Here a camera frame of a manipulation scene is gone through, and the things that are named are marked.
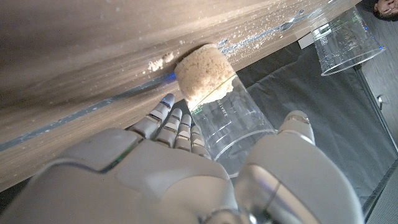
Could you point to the seated person blue patterned shirt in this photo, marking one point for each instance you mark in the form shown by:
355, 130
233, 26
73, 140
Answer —
387, 9

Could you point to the grey tape outline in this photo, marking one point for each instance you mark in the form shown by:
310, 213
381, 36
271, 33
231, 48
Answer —
77, 114

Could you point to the white power strip box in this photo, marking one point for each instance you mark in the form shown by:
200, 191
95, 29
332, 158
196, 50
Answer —
306, 41

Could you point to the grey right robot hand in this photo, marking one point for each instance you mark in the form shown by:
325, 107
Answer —
155, 180

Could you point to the spilled sugar clump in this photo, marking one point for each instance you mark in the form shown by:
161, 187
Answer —
155, 64

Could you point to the black backdrop curtain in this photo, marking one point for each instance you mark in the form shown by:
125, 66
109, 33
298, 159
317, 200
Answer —
326, 118

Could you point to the clear plastic cup with sugar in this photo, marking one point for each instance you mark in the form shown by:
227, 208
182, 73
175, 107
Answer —
202, 71

